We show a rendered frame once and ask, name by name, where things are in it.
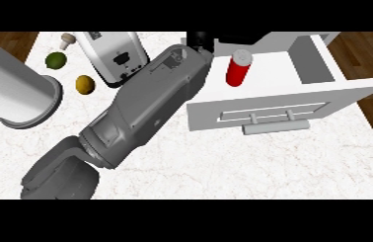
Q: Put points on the white toaster appliance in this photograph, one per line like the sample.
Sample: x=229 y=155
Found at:
x=117 y=56

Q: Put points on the white open drawer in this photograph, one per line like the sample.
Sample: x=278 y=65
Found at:
x=276 y=68

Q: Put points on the large grey cylindrical appliance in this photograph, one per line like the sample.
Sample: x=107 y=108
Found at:
x=24 y=94

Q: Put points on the white cabinet body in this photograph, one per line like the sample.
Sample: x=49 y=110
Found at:
x=272 y=38

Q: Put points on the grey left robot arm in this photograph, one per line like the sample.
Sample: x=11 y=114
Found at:
x=146 y=104

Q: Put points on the beige mushroom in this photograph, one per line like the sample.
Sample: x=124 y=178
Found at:
x=67 y=40

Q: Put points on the red can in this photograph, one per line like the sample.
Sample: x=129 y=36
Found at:
x=238 y=69

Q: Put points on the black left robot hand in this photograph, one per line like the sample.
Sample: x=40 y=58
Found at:
x=199 y=40

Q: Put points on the green lime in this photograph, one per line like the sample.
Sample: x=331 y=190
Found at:
x=56 y=60

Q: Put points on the yellow lemon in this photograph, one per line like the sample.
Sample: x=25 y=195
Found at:
x=84 y=84

